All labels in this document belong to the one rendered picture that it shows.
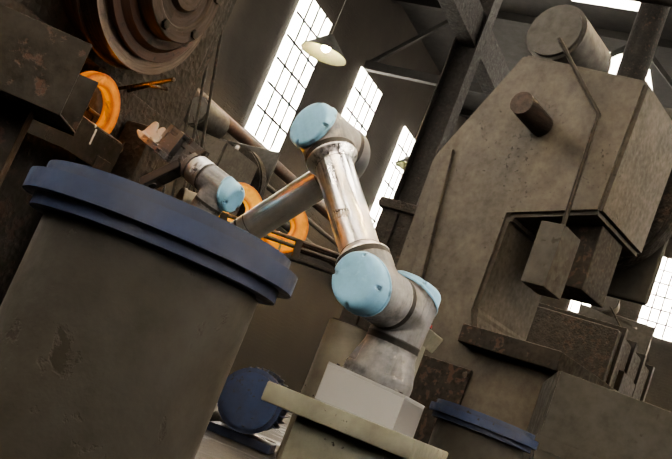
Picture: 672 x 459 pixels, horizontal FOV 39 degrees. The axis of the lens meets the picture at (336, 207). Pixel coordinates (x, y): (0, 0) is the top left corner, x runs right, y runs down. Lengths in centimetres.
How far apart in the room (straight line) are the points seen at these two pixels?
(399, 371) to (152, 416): 103
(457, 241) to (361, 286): 300
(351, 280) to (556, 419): 201
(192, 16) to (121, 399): 163
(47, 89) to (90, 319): 80
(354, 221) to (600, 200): 275
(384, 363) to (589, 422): 192
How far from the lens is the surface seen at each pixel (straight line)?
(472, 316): 465
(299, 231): 273
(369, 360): 193
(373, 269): 182
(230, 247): 94
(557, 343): 863
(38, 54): 172
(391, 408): 188
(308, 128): 208
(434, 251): 485
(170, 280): 95
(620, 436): 377
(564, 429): 374
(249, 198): 266
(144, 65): 247
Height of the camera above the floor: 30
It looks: 11 degrees up
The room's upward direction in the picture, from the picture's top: 22 degrees clockwise
